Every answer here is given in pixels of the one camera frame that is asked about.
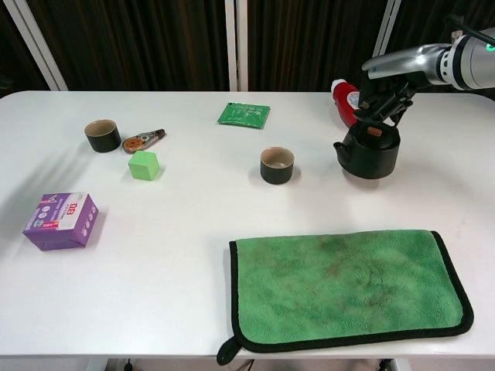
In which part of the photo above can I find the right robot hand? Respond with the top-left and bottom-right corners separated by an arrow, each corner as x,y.
354,43 -> 442,127

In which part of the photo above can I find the black teapot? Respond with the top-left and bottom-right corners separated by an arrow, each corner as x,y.
333,120 -> 401,181

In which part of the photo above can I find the dark cup beige inside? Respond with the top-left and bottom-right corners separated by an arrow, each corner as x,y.
84,119 -> 121,153
259,147 -> 296,185

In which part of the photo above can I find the red bottle white cap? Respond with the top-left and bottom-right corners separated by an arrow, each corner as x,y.
331,79 -> 363,128

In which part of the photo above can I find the dark pleated curtain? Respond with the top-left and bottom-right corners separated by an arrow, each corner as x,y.
0,0 -> 233,92
247,0 -> 495,94

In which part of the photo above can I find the green sachet packet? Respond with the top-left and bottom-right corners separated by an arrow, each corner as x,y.
216,101 -> 271,131

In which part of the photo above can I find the green cloth black trim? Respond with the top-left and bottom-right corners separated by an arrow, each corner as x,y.
217,230 -> 475,367

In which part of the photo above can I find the green cube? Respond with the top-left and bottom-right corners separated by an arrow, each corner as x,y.
128,150 -> 161,181

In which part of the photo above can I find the orange correction tape dispenser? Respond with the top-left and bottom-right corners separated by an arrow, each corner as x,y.
121,128 -> 168,152

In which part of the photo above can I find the purple cardboard box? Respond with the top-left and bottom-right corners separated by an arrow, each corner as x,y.
22,192 -> 100,252

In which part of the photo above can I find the white frame post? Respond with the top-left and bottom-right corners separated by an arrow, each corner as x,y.
225,0 -> 249,92
0,0 -> 69,92
363,0 -> 402,93

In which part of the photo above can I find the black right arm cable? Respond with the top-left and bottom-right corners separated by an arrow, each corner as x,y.
444,15 -> 495,44

